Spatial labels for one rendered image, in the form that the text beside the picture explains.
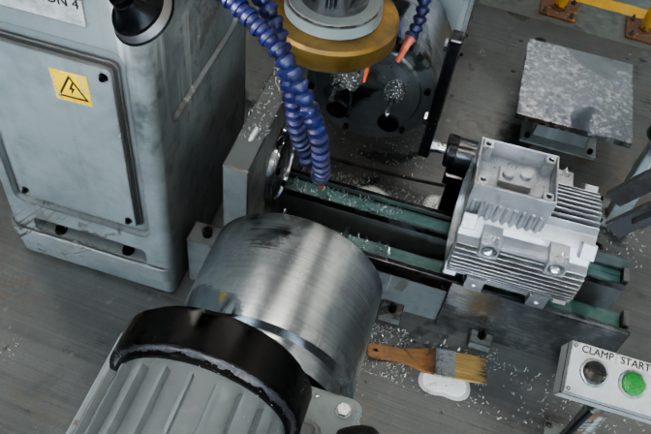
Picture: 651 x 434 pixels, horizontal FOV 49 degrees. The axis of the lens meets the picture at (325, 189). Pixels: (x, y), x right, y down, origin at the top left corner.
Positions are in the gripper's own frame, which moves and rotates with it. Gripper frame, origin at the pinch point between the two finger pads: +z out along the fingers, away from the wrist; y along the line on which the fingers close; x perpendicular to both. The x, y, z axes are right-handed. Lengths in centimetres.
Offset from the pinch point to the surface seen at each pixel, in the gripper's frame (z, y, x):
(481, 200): 16.2, -0.8, -12.2
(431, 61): 22.4, -28.9, -23.6
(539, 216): 12.2, -1.0, -4.6
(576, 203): 9.8, -6.0, 0.3
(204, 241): 53, 7, -38
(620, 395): 9.6, 20.8, 10.4
